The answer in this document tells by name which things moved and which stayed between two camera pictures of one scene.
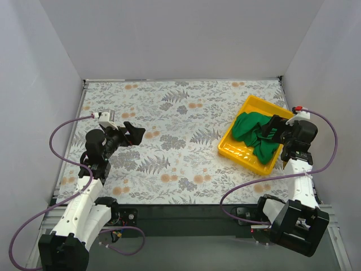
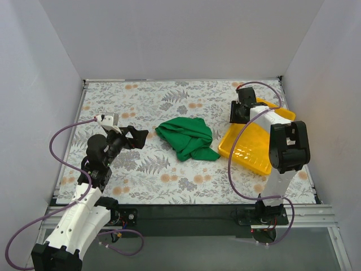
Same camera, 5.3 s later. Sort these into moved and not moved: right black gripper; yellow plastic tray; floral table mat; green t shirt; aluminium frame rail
Moved: green t shirt; right black gripper
Not moved: aluminium frame rail; yellow plastic tray; floral table mat
